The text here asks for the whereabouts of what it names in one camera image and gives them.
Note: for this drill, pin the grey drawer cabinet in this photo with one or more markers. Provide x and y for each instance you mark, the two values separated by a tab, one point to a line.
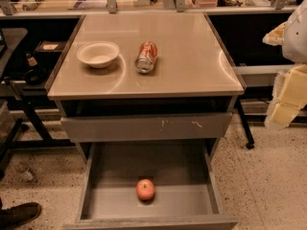
137	76

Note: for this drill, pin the white paper bowl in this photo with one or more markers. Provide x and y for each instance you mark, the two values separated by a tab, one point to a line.
98	54

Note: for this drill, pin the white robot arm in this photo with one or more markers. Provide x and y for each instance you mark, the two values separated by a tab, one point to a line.
294	46

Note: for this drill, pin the open grey middle drawer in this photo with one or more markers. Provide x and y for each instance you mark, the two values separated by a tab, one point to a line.
164	185

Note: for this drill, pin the red apple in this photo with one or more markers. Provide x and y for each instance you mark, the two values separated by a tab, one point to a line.
145	189

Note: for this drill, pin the closed grey top drawer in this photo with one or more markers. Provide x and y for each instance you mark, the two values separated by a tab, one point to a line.
146	127

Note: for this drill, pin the red soda can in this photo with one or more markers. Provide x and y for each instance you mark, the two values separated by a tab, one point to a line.
146	58

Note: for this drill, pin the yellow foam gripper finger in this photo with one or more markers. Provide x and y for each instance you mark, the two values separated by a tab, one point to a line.
276	36
289	96

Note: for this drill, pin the dark brown shoe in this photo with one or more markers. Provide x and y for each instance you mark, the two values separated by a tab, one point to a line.
18	215

